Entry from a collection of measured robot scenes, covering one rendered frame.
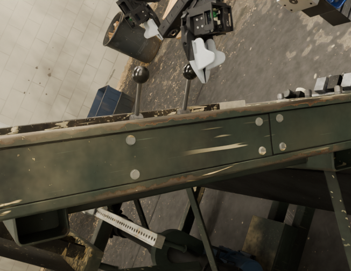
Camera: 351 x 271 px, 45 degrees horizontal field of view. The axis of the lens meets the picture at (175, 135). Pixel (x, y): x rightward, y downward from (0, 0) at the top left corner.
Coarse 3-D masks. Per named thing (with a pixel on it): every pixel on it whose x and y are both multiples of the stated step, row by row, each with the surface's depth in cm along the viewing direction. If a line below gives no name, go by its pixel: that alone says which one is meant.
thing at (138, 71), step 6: (138, 66) 87; (132, 72) 87; (138, 72) 86; (144, 72) 86; (132, 78) 87; (138, 78) 86; (144, 78) 86; (138, 84) 88; (138, 90) 89; (138, 96) 90; (138, 102) 90; (138, 108) 91; (138, 114) 92
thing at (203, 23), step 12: (204, 0) 86; (216, 0) 84; (192, 12) 85; (204, 12) 84; (216, 12) 85; (228, 12) 87; (192, 24) 87; (204, 24) 84; (216, 24) 84; (228, 24) 87; (204, 36) 90; (216, 36) 89
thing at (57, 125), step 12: (180, 108) 155; (192, 108) 157; (204, 108) 160; (216, 108) 162; (228, 108) 165; (60, 120) 135; (72, 120) 136; (84, 120) 138; (96, 120) 140; (108, 120) 142; (120, 120) 144; (0, 132) 126; (12, 132) 128; (24, 132) 129
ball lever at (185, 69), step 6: (186, 66) 92; (186, 72) 92; (192, 72) 92; (186, 78) 93; (192, 78) 93; (186, 84) 95; (186, 90) 95; (186, 96) 96; (186, 102) 97; (186, 108) 98
